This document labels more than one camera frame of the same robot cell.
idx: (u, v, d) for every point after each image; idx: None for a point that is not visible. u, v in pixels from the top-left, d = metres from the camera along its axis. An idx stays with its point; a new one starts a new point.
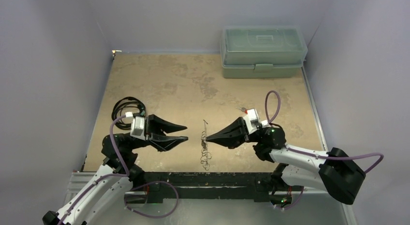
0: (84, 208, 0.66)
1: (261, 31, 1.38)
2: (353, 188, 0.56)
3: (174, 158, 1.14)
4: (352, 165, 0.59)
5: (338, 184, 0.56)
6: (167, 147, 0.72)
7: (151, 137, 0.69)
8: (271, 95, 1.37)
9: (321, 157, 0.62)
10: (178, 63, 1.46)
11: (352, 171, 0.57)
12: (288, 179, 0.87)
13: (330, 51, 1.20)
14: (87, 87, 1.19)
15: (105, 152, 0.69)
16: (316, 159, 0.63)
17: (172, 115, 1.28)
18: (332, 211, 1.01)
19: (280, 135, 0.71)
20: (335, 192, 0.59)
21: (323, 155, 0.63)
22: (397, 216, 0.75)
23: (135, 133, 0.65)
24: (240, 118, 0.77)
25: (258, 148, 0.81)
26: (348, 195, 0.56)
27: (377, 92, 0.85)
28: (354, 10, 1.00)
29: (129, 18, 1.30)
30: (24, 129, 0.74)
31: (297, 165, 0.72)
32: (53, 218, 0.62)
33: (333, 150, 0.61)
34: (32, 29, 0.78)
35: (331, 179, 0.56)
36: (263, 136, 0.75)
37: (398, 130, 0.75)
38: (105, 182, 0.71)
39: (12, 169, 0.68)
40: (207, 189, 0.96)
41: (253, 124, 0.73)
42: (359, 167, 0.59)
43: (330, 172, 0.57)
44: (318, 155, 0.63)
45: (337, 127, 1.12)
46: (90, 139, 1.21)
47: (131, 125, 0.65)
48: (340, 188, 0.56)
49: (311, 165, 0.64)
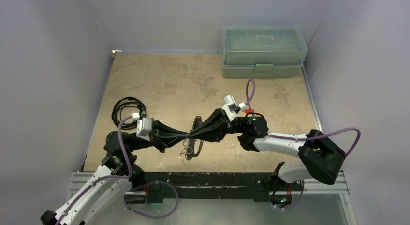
0: (81, 209, 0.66)
1: (261, 31, 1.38)
2: (334, 168, 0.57)
3: (174, 158, 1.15)
4: (331, 144, 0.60)
5: (318, 163, 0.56)
6: (169, 144, 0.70)
7: (156, 135, 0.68)
8: (250, 83, 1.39)
9: (300, 140, 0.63)
10: (178, 63, 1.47)
11: (332, 151, 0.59)
12: (285, 177, 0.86)
13: (331, 51, 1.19)
14: (87, 88, 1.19)
15: (107, 148, 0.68)
16: (296, 142, 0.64)
17: (172, 116, 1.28)
18: (333, 212, 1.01)
19: (261, 123, 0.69)
20: (316, 173, 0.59)
21: (302, 137, 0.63)
22: (398, 217, 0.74)
23: (141, 134, 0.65)
24: (216, 108, 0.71)
25: (242, 137, 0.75)
26: (329, 175, 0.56)
27: (377, 92, 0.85)
28: (354, 9, 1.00)
29: (129, 18, 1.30)
30: (24, 130, 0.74)
31: (278, 151, 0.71)
32: (51, 218, 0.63)
33: (311, 132, 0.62)
34: (32, 30, 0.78)
35: (310, 160, 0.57)
36: (245, 126, 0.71)
37: (397, 130, 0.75)
38: (103, 183, 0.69)
39: (12, 169, 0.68)
40: (207, 188, 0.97)
41: (231, 110, 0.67)
42: (338, 147, 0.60)
43: (309, 152, 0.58)
44: (298, 138, 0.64)
45: (337, 127, 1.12)
46: (90, 139, 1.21)
47: (139, 126, 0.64)
48: (320, 169, 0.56)
49: (292, 148, 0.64)
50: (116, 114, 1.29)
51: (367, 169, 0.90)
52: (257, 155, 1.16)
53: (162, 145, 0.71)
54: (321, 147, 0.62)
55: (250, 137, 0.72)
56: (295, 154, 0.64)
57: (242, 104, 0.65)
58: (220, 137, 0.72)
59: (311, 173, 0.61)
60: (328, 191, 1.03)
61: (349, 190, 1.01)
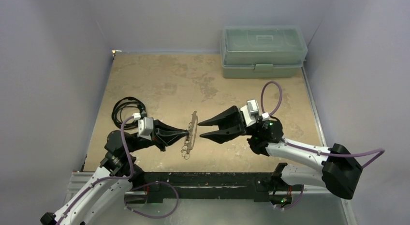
0: (80, 210, 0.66)
1: (261, 31, 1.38)
2: (353, 183, 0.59)
3: (174, 158, 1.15)
4: (353, 161, 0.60)
5: (341, 180, 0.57)
6: (169, 142, 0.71)
7: (158, 133, 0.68)
8: (270, 84, 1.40)
9: (323, 154, 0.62)
10: (178, 63, 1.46)
11: (352, 168, 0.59)
12: (287, 179, 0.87)
13: (331, 51, 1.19)
14: (87, 88, 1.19)
15: (108, 147, 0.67)
16: (318, 155, 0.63)
17: (172, 116, 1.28)
18: (333, 211, 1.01)
19: (278, 129, 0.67)
20: (334, 187, 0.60)
21: (325, 151, 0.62)
22: (398, 217, 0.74)
23: (143, 133, 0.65)
24: (233, 106, 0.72)
25: (254, 141, 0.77)
26: (347, 190, 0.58)
27: (377, 92, 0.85)
28: (354, 9, 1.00)
29: (129, 18, 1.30)
30: (24, 130, 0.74)
31: (293, 159, 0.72)
32: (51, 220, 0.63)
33: (334, 147, 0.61)
34: (32, 30, 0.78)
35: (334, 177, 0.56)
36: (260, 129, 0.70)
37: (397, 130, 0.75)
38: (101, 185, 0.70)
39: (12, 170, 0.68)
40: (207, 189, 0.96)
41: (252, 116, 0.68)
42: (358, 163, 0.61)
43: (333, 169, 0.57)
44: (320, 151, 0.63)
45: (337, 127, 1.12)
46: (91, 139, 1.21)
47: (140, 125, 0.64)
48: (342, 185, 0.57)
49: (313, 161, 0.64)
50: (116, 114, 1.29)
51: (367, 169, 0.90)
52: (257, 155, 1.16)
53: (163, 144, 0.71)
54: (340, 161, 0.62)
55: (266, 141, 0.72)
56: (316, 166, 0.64)
57: (266, 114, 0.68)
58: (225, 136, 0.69)
59: (328, 185, 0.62)
60: (328, 191, 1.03)
61: None
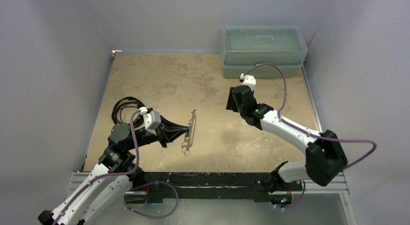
0: (78, 208, 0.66)
1: (261, 31, 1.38)
2: (333, 173, 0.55)
3: (174, 157, 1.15)
4: (339, 151, 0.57)
5: (321, 164, 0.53)
6: (171, 138, 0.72)
7: (163, 128, 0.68)
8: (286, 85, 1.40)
9: (312, 135, 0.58)
10: (178, 63, 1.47)
11: (337, 157, 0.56)
12: (283, 174, 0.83)
13: (331, 50, 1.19)
14: (88, 88, 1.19)
15: (110, 139, 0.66)
16: (307, 136, 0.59)
17: (173, 115, 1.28)
18: (332, 211, 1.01)
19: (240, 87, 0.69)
20: (312, 171, 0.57)
21: (315, 133, 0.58)
22: (398, 218, 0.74)
23: (152, 127, 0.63)
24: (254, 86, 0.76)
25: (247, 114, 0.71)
26: (325, 177, 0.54)
27: (377, 92, 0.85)
28: (355, 9, 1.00)
29: (129, 18, 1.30)
30: (24, 130, 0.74)
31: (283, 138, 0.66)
32: (48, 218, 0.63)
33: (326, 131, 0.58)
34: (33, 30, 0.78)
35: (315, 158, 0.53)
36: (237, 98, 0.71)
37: (398, 131, 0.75)
38: (100, 182, 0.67)
39: (12, 169, 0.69)
40: (207, 188, 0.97)
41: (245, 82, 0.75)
42: (344, 156, 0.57)
43: (316, 150, 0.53)
44: (310, 133, 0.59)
45: (337, 127, 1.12)
46: (91, 139, 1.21)
47: (149, 119, 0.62)
48: (320, 169, 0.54)
49: (300, 141, 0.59)
50: (117, 114, 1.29)
51: (367, 169, 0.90)
52: (257, 155, 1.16)
53: (165, 140, 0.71)
54: (327, 149, 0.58)
55: (249, 101, 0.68)
56: (301, 147, 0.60)
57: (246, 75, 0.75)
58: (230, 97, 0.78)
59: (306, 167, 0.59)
60: (328, 192, 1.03)
61: (349, 190, 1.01)
